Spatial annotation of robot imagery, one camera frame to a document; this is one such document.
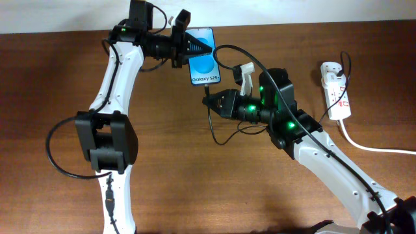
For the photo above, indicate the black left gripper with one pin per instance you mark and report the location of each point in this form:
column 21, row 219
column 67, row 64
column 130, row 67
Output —
column 181, row 44

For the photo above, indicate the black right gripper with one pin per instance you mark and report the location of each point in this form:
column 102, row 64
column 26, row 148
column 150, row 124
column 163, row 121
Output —
column 232, row 97

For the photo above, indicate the blue Galaxy smartphone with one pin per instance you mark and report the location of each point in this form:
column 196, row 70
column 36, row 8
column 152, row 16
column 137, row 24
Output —
column 203, row 69

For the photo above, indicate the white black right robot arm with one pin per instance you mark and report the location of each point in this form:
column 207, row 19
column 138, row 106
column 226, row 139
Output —
column 373, row 208

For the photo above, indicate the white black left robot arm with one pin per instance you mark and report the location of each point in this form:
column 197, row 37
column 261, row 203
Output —
column 108, row 140

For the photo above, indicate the white charger plug adapter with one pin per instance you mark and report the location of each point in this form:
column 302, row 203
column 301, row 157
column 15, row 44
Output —
column 332, row 80

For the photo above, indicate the white power strip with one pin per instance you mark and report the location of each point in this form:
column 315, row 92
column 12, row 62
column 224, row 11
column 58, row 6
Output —
column 336, row 97

